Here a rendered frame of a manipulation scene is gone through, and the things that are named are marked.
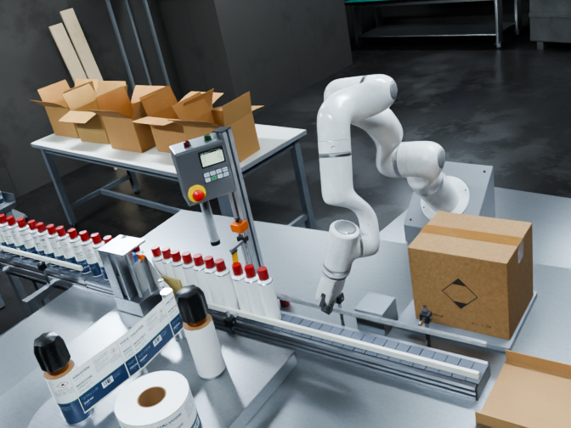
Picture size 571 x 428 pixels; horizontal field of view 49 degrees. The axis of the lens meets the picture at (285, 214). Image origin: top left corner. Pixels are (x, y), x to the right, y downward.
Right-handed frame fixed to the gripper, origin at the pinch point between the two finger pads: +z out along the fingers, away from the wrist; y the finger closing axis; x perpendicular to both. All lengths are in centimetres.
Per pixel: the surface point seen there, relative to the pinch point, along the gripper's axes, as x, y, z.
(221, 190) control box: -49, -8, -15
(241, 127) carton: -132, -140, 52
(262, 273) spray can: -23.9, 0.9, -0.1
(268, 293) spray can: -20.5, 1.3, 6.5
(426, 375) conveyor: 35.2, 4.9, -0.3
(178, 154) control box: -60, 0, -28
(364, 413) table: 25.8, 20.6, 7.8
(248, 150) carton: -127, -141, 66
